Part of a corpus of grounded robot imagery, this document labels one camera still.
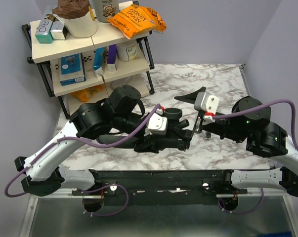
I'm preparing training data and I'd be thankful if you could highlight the grey white item lower shelf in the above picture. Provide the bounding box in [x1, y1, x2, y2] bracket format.
[111, 76, 131, 90]

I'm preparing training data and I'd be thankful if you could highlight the white yellow cup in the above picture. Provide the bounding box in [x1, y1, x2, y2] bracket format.
[116, 40, 137, 62]

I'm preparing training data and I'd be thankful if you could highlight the orange honey dijon chip bag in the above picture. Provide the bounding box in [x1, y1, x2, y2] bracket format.
[107, 4, 167, 40]

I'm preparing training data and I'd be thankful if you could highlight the teal white box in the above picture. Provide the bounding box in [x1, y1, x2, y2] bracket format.
[35, 19, 53, 44]

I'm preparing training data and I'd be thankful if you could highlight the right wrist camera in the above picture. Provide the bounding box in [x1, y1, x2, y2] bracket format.
[194, 92, 220, 125]

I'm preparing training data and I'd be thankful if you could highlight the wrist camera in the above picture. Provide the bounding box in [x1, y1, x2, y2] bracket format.
[194, 92, 220, 125]
[145, 113, 168, 136]

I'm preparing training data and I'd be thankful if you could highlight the blue white tube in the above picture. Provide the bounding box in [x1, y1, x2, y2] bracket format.
[93, 47, 105, 77]

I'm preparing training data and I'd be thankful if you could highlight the blue razor box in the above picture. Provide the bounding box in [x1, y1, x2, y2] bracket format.
[59, 53, 86, 86]

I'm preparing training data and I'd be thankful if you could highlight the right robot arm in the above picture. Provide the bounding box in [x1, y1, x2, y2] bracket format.
[175, 87, 298, 197]

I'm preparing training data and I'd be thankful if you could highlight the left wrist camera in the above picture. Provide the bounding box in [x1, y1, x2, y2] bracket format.
[145, 113, 168, 136]

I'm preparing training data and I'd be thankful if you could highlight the purple white tube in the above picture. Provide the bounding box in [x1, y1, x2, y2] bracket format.
[106, 44, 118, 72]

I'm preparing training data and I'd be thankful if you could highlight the silver white box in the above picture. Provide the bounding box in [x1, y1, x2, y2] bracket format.
[50, 21, 68, 40]

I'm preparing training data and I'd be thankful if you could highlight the beige black shelf rack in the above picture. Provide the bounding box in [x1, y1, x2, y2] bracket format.
[22, 20, 155, 118]

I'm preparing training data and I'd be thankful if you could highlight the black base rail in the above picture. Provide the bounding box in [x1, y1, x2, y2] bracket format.
[72, 169, 237, 206]

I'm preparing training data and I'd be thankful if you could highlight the orange snack bag lower shelf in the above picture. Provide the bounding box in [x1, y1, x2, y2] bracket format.
[70, 84, 104, 102]

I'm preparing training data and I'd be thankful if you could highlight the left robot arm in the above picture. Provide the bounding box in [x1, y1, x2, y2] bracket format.
[15, 85, 168, 197]

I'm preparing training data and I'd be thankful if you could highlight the grey tee pipe fitting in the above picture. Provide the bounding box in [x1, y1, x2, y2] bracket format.
[164, 108, 192, 151]

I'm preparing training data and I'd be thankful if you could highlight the white skull cup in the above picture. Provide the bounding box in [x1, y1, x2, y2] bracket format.
[91, 0, 120, 23]

